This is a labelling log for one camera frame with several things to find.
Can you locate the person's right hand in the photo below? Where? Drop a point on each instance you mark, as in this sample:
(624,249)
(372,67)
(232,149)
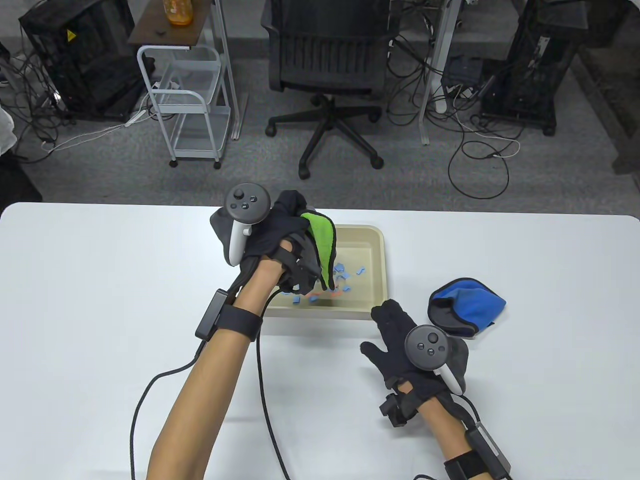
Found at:
(392,340)

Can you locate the person's left hand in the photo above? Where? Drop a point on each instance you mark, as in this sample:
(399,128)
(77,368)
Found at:
(280,225)

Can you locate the green hand towel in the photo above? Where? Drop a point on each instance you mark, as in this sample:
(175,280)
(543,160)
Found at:
(322,230)

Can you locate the paper scraps from green cloth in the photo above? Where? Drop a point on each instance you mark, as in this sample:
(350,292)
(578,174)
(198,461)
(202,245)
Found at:
(296,299)

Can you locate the paper scraps from grey cloth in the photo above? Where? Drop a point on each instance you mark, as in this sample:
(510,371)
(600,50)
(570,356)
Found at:
(342,270)

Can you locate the grey and blue hand towel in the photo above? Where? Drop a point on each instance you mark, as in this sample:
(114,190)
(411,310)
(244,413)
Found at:
(475,300)

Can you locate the person's left forearm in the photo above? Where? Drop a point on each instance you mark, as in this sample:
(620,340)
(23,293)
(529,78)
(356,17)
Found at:
(200,400)

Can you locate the grey right hand controller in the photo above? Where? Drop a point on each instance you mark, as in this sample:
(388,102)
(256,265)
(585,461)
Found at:
(425,347)

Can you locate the grey hand controller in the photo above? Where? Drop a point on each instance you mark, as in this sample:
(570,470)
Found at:
(425,347)
(247,202)

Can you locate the grey left hand controller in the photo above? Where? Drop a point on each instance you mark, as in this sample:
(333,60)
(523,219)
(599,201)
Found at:
(247,202)

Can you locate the black left glove module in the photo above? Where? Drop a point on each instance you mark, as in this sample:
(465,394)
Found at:
(300,277)

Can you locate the black glove module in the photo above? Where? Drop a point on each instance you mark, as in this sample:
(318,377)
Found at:
(397,410)
(300,277)

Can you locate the black right glove module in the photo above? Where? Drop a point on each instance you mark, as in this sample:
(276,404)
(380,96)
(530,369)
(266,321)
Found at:
(397,410)

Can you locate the beige plastic tray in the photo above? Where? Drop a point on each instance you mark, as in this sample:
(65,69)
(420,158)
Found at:
(357,250)

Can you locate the black left wrist sensor box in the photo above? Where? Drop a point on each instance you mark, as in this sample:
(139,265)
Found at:
(211,316)

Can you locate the black wrist sensor box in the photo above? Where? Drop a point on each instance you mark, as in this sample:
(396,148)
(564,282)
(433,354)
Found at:
(211,316)
(489,450)

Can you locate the black right wrist sensor box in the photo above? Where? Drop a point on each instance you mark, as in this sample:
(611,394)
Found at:
(489,450)

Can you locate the white metal cart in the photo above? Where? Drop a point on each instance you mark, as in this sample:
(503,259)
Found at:
(176,93)

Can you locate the white desk leg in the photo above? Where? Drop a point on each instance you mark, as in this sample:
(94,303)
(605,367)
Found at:
(227,65)
(440,50)

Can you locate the black office chair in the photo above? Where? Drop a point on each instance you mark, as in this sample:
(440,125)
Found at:
(330,55)

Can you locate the white power strip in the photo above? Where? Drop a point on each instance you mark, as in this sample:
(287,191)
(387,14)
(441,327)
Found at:
(136,117)

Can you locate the orange bottle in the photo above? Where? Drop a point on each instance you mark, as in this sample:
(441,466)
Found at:
(179,12)

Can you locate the brown wooden side table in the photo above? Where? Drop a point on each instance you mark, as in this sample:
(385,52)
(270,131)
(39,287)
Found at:
(150,27)

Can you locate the black box under desk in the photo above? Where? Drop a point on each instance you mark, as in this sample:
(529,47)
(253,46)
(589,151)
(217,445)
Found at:
(462,70)

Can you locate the black computer tower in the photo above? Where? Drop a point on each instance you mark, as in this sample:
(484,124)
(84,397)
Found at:
(85,55)
(530,65)

